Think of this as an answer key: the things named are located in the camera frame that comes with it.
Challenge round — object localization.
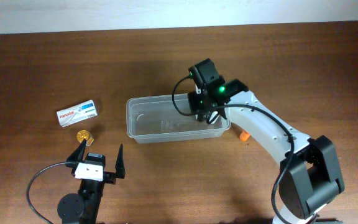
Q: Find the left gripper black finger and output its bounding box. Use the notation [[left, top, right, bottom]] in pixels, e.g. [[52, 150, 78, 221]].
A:
[[66, 139, 86, 164], [115, 144, 126, 179]]

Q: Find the small gold lid jar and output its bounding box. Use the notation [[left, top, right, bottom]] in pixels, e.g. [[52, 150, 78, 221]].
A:
[[76, 129, 94, 146]]

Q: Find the white Panadol box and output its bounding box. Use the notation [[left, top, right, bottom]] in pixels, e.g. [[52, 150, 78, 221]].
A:
[[57, 100, 98, 128]]

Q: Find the orange tube white cap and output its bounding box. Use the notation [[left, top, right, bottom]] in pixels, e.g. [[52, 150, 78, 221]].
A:
[[239, 130, 250, 142]]

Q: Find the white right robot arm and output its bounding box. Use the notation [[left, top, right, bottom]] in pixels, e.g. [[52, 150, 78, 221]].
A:
[[188, 58, 345, 223]]

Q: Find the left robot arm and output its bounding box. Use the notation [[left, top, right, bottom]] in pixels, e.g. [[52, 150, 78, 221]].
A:
[[57, 140, 126, 224]]

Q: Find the clear plastic container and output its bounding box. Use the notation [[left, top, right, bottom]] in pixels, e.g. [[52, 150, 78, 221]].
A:
[[126, 95, 231, 144]]

